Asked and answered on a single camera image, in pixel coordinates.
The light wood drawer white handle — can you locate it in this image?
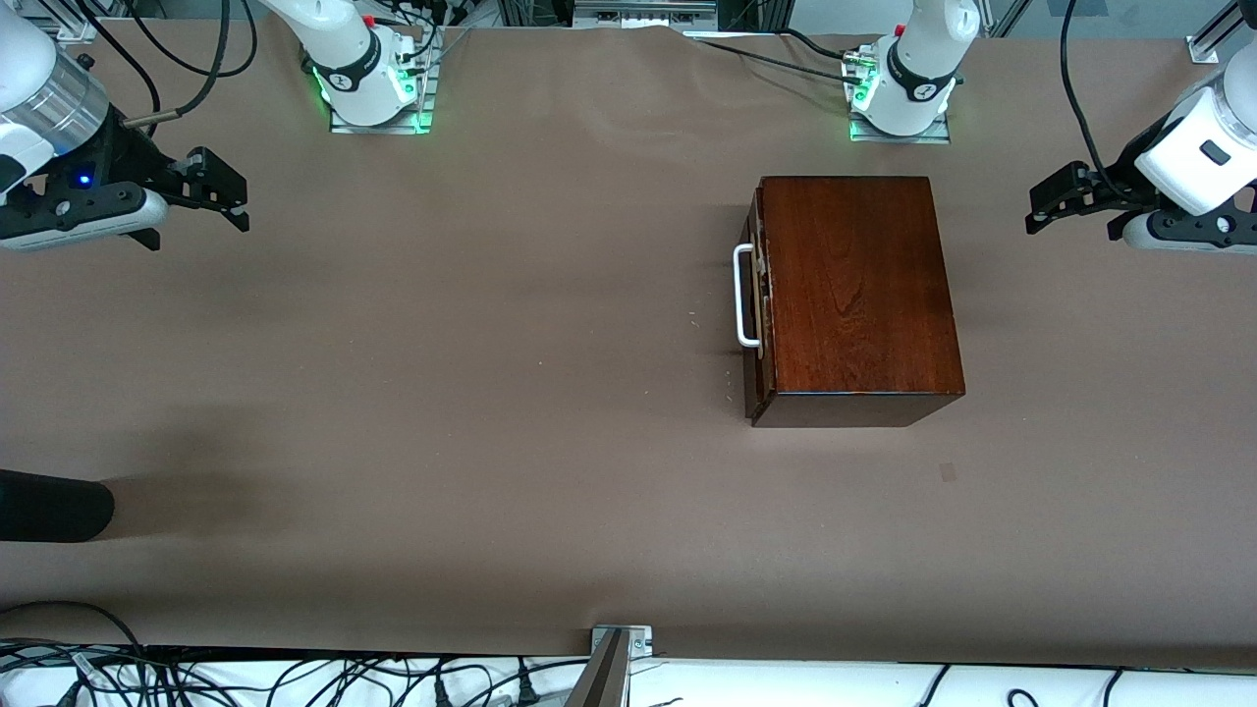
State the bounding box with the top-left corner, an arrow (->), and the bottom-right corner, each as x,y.
734,201 -> 775,399

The dark brown wooden cabinet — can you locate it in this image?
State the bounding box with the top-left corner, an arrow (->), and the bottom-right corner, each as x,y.
743,175 -> 966,429

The brown table cover sheet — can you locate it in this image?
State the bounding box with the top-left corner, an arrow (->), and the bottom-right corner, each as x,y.
0,20 -> 1257,671

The black cylinder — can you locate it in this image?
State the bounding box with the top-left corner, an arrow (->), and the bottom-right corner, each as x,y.
0,469 -> 116,543

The white board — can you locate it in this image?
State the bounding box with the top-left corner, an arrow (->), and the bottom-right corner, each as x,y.
0,648 -> 1257,707

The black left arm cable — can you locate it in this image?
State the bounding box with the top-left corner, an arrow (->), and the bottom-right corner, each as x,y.
1059,0 -> 1140,202

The aluminium frame corner bracket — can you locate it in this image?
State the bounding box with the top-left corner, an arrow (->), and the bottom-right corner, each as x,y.
1186,0 -> 1243,65

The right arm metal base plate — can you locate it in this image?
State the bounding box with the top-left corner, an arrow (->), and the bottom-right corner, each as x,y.
329,29 -> 438,136

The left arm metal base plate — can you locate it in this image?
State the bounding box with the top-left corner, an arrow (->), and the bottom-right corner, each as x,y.
849,113 -> 952,145

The black right base cable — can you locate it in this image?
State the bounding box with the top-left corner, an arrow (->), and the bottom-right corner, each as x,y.
378,0 -> 467,75

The black base cable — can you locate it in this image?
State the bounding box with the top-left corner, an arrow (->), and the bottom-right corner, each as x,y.
378,0 -> 467,75
683,27 -> 875,84

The black left base cable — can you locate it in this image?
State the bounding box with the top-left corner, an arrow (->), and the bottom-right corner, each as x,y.
683,27 -> 875,84

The black looping cable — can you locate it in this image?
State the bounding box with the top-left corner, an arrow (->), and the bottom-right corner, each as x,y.
0,601 -> 148,679

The silver equipment rack frame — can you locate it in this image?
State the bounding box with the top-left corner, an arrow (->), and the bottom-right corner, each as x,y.
574,0 -> 718,28

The black cable tangle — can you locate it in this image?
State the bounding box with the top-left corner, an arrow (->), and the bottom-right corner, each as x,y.
0,643 -> 590,707

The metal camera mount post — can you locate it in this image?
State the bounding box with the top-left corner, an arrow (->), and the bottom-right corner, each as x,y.
565,625 -> 654,707

